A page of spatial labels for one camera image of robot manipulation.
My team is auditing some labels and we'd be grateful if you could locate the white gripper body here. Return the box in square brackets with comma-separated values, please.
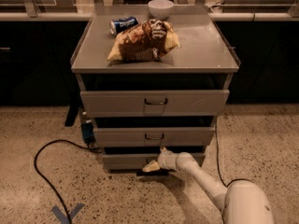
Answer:
[158, 150, 180, 171]

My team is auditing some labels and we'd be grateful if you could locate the grey bottom drawer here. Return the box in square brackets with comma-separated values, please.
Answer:
[101, 152, 207, 173]

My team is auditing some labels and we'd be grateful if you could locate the grey drawer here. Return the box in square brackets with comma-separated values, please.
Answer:
[93, 127, 215, 147]
[80, 90, 229, 118]
[101, 152, 207, 173]

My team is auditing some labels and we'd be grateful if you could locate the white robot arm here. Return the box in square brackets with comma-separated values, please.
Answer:
[142, 147, 275, 224]

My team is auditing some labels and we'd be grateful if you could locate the grey middle drawer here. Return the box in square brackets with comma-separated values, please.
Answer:
[93, 127, 215, 147]

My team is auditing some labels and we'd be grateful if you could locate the grey metal drawer cabinet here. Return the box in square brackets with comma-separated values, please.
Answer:
[72, 6, 238, 161]

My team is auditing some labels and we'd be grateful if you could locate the grey top drawer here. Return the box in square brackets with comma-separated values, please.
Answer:
[80, 90, 229, 118]

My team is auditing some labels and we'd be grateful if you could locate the blue power box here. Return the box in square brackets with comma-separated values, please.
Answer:
[81, 122, 95, 144]

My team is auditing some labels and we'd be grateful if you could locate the blue tape cross mark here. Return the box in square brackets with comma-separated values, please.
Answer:
[50, 203, 86, 224]

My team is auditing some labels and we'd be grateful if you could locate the brown chip bag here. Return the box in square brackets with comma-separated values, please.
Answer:
[107, 19, 179, 62]

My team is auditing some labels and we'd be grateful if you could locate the blue Pepsi can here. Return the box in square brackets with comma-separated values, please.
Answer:
[109, 16, 138, 36]

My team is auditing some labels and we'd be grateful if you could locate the white bowl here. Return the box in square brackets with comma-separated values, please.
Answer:
[148, 0, 174, 20]

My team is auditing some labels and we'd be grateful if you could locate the dark counter cabinet right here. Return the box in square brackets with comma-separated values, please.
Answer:
[211, 14, 299, 104]

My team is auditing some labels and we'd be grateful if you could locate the dark counter cabinet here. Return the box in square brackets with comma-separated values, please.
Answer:
[211, 14, 299, 104]
[0, 21, 87, 106]

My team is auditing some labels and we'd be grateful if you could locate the dark counter cabinet left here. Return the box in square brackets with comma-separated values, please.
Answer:
[0, 21, 87, 106]

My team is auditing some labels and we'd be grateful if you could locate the black cable left floor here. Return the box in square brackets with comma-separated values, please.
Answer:
[33, 139, 103, 224]

